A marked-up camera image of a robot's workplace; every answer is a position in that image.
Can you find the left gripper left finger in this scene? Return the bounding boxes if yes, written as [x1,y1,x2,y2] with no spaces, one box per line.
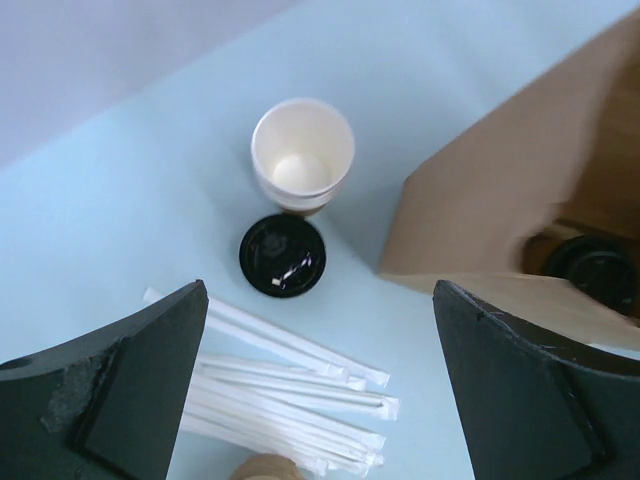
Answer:
[1,280,208,479]

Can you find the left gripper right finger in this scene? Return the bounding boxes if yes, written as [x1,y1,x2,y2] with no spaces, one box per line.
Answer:
[433,280,639,479]

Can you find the black plastic cup lid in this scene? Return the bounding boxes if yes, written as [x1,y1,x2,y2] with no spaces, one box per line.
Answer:
[543,235,639,316]

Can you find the pulp cup carrier tray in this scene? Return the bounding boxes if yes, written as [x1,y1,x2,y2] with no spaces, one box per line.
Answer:
[229,454,305,480]

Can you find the brown paper bag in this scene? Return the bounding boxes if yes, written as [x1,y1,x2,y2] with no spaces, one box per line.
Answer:
[379,13,639,350]

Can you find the bundle of wrapped straws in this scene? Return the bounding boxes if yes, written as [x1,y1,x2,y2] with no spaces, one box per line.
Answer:
[142,285,401,479]

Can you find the stack of black lids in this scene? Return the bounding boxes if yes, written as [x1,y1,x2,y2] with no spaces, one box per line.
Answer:
[238,213,327,299]

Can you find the stack of paper cups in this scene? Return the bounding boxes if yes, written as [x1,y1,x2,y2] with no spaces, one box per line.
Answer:
[250,98,355,216]

